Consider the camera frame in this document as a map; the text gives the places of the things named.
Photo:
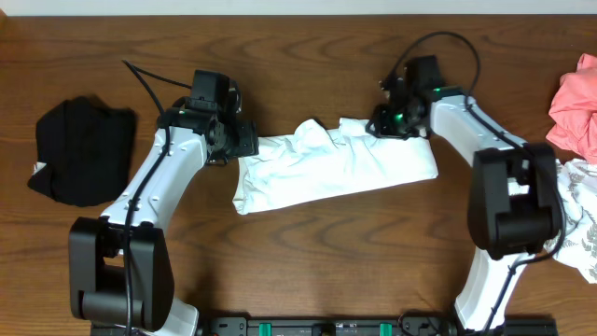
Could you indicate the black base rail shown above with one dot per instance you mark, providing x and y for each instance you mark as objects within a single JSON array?
[{"x": 406, "y": 325}]

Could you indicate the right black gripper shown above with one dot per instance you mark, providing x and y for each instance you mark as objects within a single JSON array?
[{"x": 383, "y": 128}]

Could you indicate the pink garment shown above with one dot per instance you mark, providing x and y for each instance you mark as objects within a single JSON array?
[{"x": 573, "y": 109}]

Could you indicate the white fern-print garment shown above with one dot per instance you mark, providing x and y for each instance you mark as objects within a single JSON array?
[{"x": 577, "y": 186}]

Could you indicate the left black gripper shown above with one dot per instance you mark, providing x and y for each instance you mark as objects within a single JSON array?
[{"x": 248, "y": 140}]

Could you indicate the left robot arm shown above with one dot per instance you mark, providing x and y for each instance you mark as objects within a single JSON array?
[{"x": 121, "y": 278}]

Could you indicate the folded black garment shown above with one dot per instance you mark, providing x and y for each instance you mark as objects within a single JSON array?
[{"x": 84, "y": 151}]

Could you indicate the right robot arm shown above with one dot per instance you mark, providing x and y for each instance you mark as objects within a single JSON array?
[{"x": 514, "y": 205}]

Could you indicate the white printed t-shirt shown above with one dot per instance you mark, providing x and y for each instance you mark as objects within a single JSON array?
[{"x": 314, "y": 163}]

